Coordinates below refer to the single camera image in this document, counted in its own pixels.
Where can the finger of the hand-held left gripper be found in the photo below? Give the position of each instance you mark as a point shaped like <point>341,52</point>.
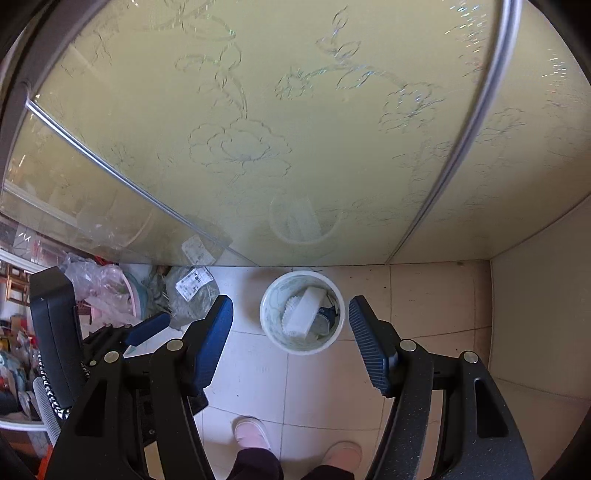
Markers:
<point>147,325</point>

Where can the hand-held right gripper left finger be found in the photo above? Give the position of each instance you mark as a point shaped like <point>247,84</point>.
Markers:
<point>214,341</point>

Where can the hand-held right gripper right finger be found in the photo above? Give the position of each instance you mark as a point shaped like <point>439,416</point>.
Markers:
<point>369,350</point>

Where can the blue white paper cup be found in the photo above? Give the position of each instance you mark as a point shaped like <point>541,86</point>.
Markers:
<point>328,319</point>

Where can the white plastic bucket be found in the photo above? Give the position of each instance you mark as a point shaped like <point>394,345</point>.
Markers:
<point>300,347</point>

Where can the pink plastic basin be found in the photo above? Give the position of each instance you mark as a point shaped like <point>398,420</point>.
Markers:
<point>136,297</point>

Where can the pile of household clutter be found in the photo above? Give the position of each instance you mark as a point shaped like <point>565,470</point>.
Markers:
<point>14,355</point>

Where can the grey plastic bag with label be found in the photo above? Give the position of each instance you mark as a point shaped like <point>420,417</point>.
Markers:
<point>191,288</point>

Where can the clear plastic bag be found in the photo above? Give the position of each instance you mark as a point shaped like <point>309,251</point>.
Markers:
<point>85,277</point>

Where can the pink slipper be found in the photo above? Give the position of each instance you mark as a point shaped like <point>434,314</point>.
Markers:
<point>342,454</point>
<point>251,431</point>

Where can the person's right leg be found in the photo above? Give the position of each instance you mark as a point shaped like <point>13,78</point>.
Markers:
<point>330,474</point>

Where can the person's leg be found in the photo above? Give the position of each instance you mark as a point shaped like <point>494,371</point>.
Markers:
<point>258,466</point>
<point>330,474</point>

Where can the person's left leg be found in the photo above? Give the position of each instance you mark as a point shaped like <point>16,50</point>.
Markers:
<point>258,466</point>

